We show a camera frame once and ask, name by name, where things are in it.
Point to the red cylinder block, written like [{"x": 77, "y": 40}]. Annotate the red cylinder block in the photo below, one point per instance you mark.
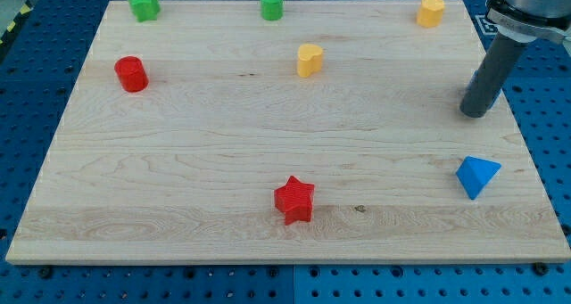
[{"x": 131, "y": 74}]

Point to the white fiducial marker tag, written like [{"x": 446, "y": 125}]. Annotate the white fiducial marker tag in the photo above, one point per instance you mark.
[{"x": 486, "y": 27}]

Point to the red star block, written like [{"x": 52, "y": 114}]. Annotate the red star block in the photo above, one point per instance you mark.
[{"x": 295, "y": 200}]

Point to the yellow hexagon block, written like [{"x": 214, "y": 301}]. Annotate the yellow hexagon block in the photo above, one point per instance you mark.
[{"x": 430, "y": 13}]

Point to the yellow heart block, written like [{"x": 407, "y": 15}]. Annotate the yellow heart block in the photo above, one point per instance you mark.
[{"x": 309, "y": 59}]

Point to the wooden board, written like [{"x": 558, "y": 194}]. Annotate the wooden board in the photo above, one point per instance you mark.
[{"x": 184, "y": 171}]

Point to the green star block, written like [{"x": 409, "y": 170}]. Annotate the green star block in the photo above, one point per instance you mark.
[{"x": 145, "y": 10}]

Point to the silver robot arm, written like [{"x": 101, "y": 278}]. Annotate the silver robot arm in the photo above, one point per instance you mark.
[{"x": 527, "y": 20}]

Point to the green cylinder block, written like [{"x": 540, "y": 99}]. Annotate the green cylinder block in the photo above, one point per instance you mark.
[{"x": 272, "y": 10}]

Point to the blue triangle block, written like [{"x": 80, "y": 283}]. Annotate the blue triangle block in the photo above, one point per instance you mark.
[{"x": 474, "y": 174}]

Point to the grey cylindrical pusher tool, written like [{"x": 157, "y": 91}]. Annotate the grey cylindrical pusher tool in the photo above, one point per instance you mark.
[{"x": 500, "y": 58}]

